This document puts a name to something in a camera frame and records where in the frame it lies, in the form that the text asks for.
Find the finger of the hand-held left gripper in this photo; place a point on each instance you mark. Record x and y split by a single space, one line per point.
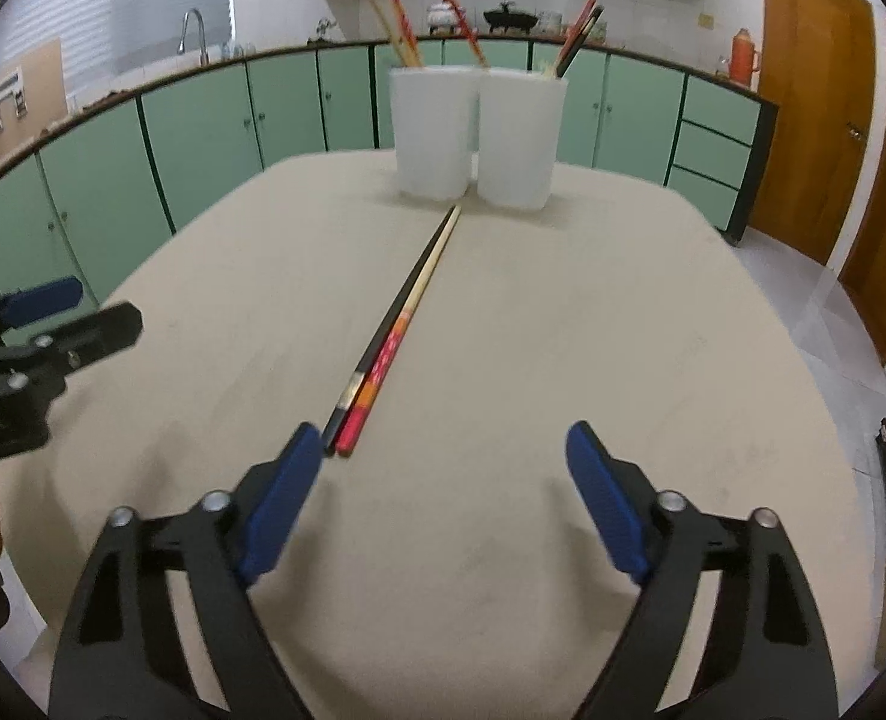
105 330
45 298

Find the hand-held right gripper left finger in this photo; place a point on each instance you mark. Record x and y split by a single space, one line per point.
282 502

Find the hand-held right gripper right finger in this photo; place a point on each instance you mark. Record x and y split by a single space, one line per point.
608 502

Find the red and beige chopstick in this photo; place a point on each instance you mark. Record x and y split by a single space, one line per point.
377 367

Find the black chopstick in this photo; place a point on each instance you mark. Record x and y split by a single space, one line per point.
402 300

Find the white two-compartment utensil holder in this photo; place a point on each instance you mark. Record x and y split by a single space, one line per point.
435 135

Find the tan wooden chopstick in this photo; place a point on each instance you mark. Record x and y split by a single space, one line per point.
387 15

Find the chopsticks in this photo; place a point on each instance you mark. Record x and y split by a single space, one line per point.
590 34

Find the red patterned chopstick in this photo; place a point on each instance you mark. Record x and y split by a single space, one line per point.
458 15

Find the orange red chopstick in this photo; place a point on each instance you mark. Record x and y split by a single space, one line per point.
579 30

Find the cardboard box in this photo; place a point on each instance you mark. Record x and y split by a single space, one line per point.
15 112

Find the green base kitchen cabinets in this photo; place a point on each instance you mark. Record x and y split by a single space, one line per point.
210 127

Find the window blind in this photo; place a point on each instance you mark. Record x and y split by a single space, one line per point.
113 0

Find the drinking glasses by faucet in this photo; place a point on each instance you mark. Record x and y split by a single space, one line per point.
237 52

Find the chrome kitchen faucet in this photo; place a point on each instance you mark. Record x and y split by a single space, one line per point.
194 13

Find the small countertop ornament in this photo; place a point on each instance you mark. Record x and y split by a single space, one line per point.
324 30

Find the white lidded pot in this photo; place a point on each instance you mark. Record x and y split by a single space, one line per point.
443 16

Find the orange thermos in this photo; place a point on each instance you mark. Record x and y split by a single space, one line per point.
743 56

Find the row of glass jars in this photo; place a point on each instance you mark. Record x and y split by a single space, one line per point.
552 22

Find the black pot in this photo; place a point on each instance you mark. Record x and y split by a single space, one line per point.
510 19

